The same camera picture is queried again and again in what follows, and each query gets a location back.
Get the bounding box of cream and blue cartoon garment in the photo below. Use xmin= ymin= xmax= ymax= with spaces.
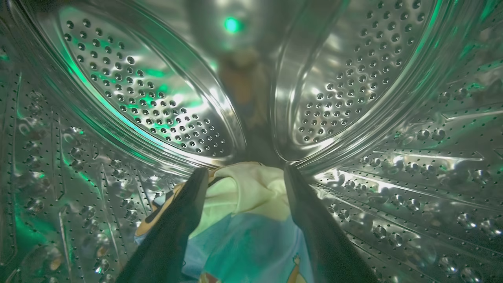
xmin=135 ymin=162 xmax=315 ymax=283

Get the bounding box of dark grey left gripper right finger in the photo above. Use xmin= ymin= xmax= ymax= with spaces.
xmin=284 ymin=165 xmax=380 ymax=283

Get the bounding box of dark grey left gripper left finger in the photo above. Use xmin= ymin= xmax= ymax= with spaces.
xmin=116 ymin=168 xmax=209 ymax=283

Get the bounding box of white front-load washing machine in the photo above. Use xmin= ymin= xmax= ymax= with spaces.
xmin=0 ymin=0 xmax=503 ymax=283

